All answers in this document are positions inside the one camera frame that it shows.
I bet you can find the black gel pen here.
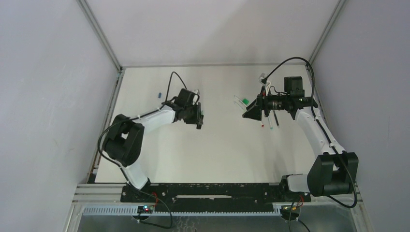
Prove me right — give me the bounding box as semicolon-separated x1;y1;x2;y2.
273;111;279;127

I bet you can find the white marker blue end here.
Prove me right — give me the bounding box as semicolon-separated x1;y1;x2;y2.
267;116;273;130

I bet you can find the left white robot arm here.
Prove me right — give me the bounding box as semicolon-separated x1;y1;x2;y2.
98;88;204;190

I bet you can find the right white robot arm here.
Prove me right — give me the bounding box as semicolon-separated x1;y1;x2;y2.
242;76;358;197

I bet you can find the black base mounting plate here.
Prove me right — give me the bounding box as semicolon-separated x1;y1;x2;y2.
120;181;311;214

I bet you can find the right controller board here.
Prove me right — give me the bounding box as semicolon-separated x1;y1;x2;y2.
280;205;301;216

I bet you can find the controller board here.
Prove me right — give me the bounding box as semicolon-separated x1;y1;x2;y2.
137;205;155;215
280;205;301;216

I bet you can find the left controller board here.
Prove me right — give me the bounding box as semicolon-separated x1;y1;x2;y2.
137;205;155;215

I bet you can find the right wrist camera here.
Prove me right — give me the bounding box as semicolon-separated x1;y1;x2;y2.
258;73;267;85

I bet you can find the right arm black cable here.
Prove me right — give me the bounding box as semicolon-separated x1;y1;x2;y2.
261;57;358;209

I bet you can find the aluminium frame rail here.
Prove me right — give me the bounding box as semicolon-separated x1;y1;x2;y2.
73;183;361;216

